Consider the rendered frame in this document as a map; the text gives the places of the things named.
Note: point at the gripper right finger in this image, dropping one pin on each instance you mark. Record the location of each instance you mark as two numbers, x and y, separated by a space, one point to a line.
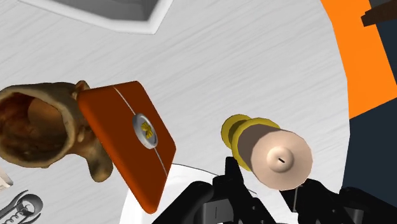
322 201

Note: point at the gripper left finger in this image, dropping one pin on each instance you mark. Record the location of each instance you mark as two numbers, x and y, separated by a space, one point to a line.
231 183

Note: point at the white plate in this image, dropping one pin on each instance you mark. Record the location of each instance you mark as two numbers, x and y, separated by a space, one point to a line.
183 178

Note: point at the beige bottle with yellow cap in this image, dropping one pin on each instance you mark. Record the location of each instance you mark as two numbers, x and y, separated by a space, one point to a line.
279 155

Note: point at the round white table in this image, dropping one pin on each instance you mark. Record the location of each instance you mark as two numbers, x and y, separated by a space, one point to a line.
232 68

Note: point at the orange box with silver medallion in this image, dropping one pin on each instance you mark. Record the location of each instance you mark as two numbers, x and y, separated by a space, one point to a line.
121 145

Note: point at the orange rug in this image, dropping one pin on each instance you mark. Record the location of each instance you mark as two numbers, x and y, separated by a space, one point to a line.
363 68

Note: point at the bronze brown jug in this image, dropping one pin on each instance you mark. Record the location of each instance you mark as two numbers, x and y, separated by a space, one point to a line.
40 127

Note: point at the white rectangular tray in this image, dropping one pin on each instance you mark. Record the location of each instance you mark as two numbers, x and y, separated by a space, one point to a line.
124 14

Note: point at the silver metal kitchen tool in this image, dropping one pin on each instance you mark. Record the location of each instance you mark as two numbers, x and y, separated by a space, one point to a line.
26 206

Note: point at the small white object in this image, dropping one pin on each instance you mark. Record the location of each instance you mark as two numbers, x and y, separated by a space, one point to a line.
3 181

